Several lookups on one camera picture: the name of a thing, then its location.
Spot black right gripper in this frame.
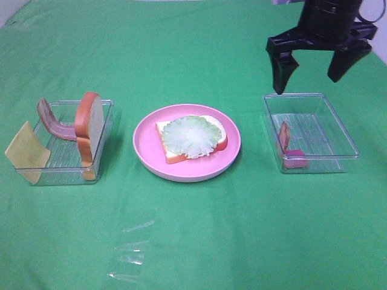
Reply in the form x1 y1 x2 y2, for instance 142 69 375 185
266 1 377 94

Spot bacon strip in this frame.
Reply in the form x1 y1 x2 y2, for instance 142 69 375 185
37 98 77 141
278 121 310 170

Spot green lettuce leaf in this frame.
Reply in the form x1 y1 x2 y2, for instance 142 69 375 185
161 115 223 160

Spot white bread slice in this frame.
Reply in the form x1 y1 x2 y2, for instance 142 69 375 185
155 115 228 165

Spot clear right plastic container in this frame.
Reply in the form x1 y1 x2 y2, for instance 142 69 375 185
262 92 360 173

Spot clear plastic container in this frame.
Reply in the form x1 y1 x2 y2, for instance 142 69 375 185
15 100 114 185
262 92 360 173

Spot green tablecloth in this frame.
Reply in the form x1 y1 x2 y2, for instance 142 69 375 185
1 1 386 289

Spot pink round plate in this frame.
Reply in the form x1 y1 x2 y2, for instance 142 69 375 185
133 104 241 182

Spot left bread slice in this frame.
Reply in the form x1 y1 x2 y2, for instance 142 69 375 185
74 92 104 167

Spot clear left plastic container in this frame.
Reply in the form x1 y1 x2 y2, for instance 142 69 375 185
15 100 114 185

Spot clear plastic wrap sheet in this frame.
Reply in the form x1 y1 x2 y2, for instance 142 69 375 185
103 209 157 289

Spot yellow cheese slice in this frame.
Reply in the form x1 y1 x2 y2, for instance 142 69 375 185
5 121 51 184

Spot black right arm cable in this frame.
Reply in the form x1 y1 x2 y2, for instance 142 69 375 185
356 0 387 24

